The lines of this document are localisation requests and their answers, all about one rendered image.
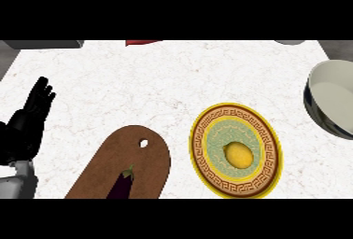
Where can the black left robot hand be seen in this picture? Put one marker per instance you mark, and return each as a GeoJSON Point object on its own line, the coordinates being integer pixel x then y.
{"type": "Point", "coordinates": [28, 119]}

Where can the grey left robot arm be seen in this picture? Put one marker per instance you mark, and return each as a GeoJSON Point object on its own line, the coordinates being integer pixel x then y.
{"type": "Point", "coordinates": [16, 182]}

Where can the yellow-rimmed patterned plate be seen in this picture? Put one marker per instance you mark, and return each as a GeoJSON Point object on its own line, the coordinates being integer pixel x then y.
{"type": "Point", "coordinates": [216, 137]}

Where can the yellow cupcake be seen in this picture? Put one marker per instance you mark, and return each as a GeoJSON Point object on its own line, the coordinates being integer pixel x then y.
{"type": "Point", "coordinates": [238, 155]}

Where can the white bowl with dark outside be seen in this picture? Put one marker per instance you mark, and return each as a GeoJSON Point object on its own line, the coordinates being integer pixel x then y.
{"type": "Point", "coordinates": [332, 96]}

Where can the brown wooden cutting board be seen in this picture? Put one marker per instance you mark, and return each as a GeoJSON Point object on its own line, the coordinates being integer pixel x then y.
{"type": "Point", "coordinates": [121, 155]}

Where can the dark grey appliance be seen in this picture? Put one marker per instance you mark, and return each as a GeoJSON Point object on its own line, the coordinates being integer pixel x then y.
{"type": "Point", "coordinates": [43, 44]}

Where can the dark purple eggplant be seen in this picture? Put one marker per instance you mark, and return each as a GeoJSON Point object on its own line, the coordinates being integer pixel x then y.
{"type": "Point", "coordinates": [120, 186]}

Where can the red object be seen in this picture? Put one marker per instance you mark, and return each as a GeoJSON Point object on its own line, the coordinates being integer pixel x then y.
{"type": "Point", "coordinates": [140, 42]}

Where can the pale grey round object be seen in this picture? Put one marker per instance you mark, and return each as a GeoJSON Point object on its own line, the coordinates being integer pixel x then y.
{"type": "Point", "coordinates": [289, 42]}

